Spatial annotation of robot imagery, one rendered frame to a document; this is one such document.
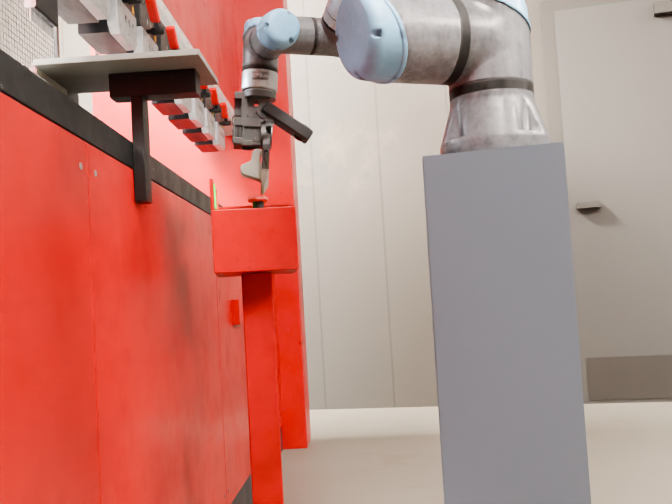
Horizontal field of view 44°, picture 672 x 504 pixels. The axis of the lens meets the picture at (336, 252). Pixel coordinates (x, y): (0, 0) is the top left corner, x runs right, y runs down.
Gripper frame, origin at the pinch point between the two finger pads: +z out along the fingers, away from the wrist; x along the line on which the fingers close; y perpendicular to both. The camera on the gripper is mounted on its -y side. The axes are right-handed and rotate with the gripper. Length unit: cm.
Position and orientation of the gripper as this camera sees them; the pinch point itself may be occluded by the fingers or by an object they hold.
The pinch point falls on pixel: (265, 188)
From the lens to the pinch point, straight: 174.6
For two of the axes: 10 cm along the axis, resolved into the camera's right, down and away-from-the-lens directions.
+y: -9.9, -0.4, -1.0
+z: -0.3, 10.0, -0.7
